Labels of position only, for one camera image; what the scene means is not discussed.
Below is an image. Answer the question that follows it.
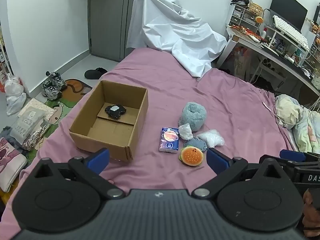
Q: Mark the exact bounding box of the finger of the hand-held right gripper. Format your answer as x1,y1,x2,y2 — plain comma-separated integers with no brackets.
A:
279,149,320,166
259,155,298,175

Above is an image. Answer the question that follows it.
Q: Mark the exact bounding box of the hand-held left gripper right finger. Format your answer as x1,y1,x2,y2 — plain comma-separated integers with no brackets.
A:
192,147,285,200

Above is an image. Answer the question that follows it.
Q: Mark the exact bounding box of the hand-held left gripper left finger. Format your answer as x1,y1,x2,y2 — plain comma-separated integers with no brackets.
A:
32,148,126,200

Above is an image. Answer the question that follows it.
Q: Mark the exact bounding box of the brown cardboard box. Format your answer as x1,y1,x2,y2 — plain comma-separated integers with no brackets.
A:
69,80,149,162

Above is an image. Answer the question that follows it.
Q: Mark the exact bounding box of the clear bag of white fluff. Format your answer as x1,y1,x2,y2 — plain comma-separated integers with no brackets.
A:
197,129,225,148

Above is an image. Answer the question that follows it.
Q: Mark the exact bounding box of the small blue denim plush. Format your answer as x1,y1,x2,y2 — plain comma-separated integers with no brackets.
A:
183,137,208,153

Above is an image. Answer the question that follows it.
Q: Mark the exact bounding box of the orange burger plush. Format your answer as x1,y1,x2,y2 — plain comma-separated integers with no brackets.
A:
178,146,203,167

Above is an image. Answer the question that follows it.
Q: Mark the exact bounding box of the white plastic bag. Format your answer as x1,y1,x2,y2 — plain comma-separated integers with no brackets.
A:
178,124,194,140
5,92,27,116
4,76,24,97

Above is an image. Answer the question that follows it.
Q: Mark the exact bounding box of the large blue fluffy plush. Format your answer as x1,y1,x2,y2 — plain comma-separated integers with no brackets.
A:
178,102,208,132

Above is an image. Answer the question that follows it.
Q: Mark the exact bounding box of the blue tissue pack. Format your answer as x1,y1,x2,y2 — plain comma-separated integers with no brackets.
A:
158,127,180,152

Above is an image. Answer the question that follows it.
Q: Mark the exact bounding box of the person's right hand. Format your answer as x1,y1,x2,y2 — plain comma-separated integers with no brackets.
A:
302,189,320,238

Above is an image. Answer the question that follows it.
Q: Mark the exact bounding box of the floral quilt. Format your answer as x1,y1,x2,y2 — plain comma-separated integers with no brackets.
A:
275,94,320,153

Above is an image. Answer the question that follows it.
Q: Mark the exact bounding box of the black item with white label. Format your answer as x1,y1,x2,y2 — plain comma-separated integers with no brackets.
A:
104,104,127,119

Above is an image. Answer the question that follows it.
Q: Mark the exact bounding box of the cartoon floor rug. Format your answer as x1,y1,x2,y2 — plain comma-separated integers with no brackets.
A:
32,79,93,150

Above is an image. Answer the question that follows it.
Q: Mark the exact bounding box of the grey parcel bag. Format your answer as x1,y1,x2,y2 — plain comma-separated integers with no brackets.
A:
10,107,50,140

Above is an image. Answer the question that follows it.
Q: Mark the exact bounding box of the pink bed sheet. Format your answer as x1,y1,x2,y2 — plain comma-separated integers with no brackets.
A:
0,47,300,240

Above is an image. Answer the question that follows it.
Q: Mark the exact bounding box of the floral flat package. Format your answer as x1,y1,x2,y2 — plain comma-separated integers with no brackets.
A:
17,97,57,120

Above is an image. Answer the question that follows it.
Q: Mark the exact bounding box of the black slipper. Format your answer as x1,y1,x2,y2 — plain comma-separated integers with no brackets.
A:
84,67,108,80

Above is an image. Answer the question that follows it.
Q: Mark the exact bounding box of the pink cartoon cushion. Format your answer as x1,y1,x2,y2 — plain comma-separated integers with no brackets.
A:
0,137,28,193

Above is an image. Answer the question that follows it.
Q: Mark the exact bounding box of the orange shopping bag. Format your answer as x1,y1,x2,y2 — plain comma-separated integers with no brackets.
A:
231,47,254,79

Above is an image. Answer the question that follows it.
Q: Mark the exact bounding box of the white desk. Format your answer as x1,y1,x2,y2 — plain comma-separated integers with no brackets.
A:
216,25,320,97

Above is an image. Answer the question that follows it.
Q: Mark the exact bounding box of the white keyboard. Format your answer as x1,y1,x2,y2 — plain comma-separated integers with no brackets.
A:
272,15,309,49

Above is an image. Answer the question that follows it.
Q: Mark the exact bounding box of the white monitor riser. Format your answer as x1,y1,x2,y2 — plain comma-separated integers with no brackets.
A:
264,25,310,55

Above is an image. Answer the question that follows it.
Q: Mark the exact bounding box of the white cover sheet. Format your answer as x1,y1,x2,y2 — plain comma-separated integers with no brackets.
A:
126,0,228,78

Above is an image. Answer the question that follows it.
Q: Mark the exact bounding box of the grey door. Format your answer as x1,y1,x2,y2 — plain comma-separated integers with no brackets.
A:
89,0,160,63

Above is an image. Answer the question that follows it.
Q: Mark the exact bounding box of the grey drawer organizer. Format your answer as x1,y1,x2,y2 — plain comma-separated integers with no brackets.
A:
229,4,260,29

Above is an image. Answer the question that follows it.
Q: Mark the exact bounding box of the black monitor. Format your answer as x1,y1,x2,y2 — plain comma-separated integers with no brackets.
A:
270,0,308,33

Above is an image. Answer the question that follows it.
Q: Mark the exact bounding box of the woven basket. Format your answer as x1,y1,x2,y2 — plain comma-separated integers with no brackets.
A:
249,1,264,15

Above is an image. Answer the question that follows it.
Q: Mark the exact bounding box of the white cable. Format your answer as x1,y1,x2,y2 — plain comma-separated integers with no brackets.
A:
261,101,300,127

